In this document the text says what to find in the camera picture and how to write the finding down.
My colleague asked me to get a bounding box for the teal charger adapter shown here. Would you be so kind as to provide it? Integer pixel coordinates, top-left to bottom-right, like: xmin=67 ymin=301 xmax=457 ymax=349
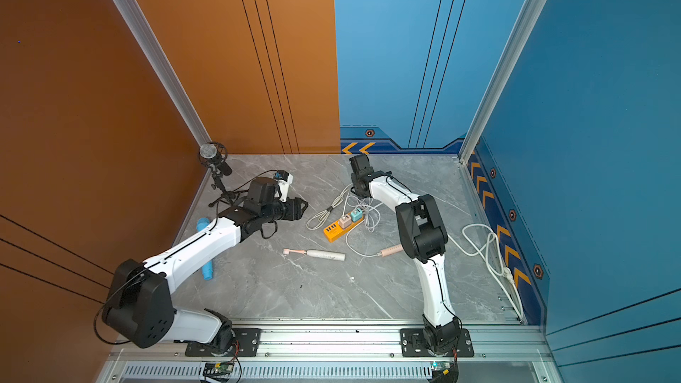
xmin=350 ymin=209 xmax=364 ymax=223

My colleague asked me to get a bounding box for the white USB cable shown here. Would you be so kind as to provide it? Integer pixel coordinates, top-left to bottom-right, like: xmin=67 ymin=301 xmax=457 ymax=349
xmin=342 ymin=190 xmax=384 ymax=258

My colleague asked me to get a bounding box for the orange power strip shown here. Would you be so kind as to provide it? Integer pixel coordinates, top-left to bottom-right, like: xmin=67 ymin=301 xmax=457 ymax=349
xmin=323 ymin=216 xmax=365 ymax=243

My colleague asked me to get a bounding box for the white electric toothbrush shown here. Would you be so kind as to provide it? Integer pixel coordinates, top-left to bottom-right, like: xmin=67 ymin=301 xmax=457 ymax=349
xmin=283 ymin=248 xmax=346 ymax=262

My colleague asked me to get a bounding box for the pink electric toothbrush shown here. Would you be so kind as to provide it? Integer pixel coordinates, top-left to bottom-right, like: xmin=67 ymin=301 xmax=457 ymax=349
xmin=379 ymin=244 xmax=404 ymax=257

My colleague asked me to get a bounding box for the pink charger adapter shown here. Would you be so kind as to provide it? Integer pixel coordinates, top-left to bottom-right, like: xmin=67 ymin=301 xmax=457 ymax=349
xmin=338 ymin=215 xmax=352 ymax=229

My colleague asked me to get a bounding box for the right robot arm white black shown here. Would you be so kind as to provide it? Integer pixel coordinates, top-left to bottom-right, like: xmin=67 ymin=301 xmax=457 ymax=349
xmin=349 ymin=154 xmax=463 ymax=356

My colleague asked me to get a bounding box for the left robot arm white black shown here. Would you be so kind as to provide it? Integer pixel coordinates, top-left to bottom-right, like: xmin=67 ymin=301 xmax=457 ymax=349
xmin=94 ymin=170 xmax=309 ymax=354

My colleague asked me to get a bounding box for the blue handheld microphone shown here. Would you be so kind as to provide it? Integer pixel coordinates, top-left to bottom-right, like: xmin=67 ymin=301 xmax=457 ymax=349
xmin=196 ymin=217 xmax=214 ymax=281

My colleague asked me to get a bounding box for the black microphone on tripod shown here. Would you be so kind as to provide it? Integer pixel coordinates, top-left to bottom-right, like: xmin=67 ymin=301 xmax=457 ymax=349
xmin=198 ymin=142 xmax=246 ymax=207

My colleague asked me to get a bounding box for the left green circuit board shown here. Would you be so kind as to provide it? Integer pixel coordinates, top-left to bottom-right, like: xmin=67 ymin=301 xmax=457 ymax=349
xmin=200 ymin=362 xmax=235 ymax=382

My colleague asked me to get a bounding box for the green circuit board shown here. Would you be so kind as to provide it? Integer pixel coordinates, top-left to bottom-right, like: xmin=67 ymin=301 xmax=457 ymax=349
xmin=200 ymin=362 xmax=235 ymax=382
xmin=428 ymin=363 xmax=459 ymax=383

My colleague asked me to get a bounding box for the right green circuit board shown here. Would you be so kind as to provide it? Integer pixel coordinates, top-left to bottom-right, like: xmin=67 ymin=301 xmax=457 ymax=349
xmin=428 ymin=363 xmax=459 ymax=383

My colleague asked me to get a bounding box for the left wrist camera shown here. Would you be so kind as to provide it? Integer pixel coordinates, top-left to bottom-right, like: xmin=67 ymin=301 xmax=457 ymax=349
xmin=274 ymin=170 xmax=294 ymax=202

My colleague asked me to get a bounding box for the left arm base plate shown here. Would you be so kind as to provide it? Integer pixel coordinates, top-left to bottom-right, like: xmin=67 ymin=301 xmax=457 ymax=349
xmin=184 ymin=328 xmax=262 ymax=358

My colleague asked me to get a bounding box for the white power strip cord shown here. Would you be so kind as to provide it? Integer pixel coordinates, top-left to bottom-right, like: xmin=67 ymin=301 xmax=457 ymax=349
xmin=446 ymin=222 xmax=525 ymax=320

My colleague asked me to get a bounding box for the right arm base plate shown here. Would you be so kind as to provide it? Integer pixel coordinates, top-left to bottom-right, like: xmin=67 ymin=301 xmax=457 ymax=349
xmin=399 ymin=328 xmax=475 ymax=358

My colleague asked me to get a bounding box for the aluminium rail frame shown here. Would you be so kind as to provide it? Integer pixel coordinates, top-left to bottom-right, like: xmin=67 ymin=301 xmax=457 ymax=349
xmin=98 ymin=320 xmax=561 ymax=382

